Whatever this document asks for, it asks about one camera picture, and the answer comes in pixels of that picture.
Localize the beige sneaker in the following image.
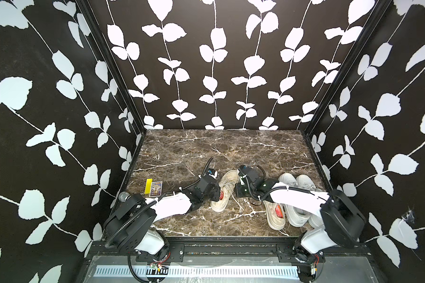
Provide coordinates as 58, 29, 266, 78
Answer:
263, 200, 286, 231
210, 170, 239, 212

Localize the red insole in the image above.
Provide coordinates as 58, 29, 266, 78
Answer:
275, 204, 284, 218

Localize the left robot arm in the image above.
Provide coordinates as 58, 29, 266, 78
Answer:
104, 168, 220, 258

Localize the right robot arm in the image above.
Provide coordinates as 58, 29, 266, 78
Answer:
235, 165, 366, 261

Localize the colourful card box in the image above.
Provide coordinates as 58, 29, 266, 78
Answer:
149, 181, 163, 198

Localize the white sneaker outer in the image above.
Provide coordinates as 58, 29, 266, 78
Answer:
296, 174, 325, 229

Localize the white sneaker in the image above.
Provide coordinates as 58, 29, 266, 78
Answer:
278, 172, 310, 228
296, 174, 325, 229

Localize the white sneaker inner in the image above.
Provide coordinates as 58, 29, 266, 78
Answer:
278, 172, 310, 228

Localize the yellow card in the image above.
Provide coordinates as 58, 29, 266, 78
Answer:
145, 179, 152, 195

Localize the purple glitter tube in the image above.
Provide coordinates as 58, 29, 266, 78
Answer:
118, 191, 131, 203

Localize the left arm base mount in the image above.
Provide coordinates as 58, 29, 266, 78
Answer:
133, 242, 185, 264

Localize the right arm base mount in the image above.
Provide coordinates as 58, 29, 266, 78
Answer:
275, 243, 325, 265

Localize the white vented rail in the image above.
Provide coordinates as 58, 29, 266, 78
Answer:
93, 265, 299, 280

